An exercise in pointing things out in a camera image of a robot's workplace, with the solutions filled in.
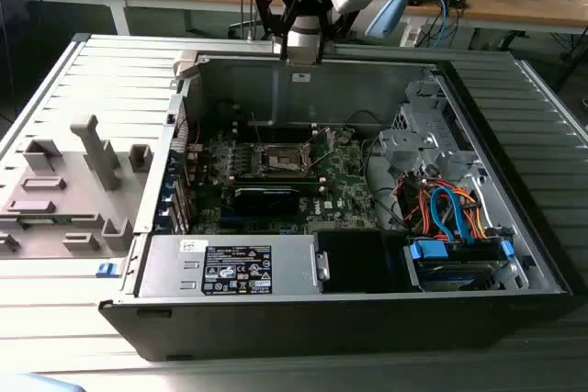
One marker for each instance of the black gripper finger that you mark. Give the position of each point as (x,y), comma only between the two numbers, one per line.
(320,43)
(263,11)

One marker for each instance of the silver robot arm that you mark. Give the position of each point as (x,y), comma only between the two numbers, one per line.
(303,31)

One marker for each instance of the CPU socket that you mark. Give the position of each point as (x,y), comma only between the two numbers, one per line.
(285,160)

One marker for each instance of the blue expansion slot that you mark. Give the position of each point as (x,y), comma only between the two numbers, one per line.
(227,217)

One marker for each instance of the pale blue teach pendant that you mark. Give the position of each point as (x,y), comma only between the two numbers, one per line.
(388,11)

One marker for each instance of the beige case latch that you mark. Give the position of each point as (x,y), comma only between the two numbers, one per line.
(186,63)

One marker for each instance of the round coin battery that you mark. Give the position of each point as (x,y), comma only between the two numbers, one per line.
(343,137)

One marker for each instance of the metal drive cage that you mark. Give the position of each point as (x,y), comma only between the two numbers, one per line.
(413,142)

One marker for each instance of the green motherboard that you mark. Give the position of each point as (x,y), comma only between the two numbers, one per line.
(344,190)

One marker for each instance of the black graphics card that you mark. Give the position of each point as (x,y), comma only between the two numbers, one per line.
(262,201)

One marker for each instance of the grey parts rack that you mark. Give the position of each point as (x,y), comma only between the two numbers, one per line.
(69,167)

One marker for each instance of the hard disk in blue carrier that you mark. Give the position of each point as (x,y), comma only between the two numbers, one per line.
(455,275)

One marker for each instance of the grey power supply unit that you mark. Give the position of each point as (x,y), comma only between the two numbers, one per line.
(170,268)

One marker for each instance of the black open PC case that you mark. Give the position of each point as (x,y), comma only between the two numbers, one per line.
(275,328)

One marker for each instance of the blue case latch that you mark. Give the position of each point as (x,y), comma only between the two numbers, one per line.
(105,269)

